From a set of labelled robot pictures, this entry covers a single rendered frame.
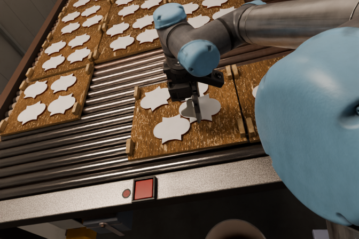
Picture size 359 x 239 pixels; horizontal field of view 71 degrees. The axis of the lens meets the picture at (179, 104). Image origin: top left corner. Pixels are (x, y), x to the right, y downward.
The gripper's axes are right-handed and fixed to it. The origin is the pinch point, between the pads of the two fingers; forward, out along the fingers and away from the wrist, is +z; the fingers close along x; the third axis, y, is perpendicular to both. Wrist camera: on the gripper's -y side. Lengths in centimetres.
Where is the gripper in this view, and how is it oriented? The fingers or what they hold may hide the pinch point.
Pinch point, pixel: (200, 108)
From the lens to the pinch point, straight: 82.5
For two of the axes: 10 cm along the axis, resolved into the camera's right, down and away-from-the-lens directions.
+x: 0.1, 7.5, -6.6
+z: 2.1, 6.4, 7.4
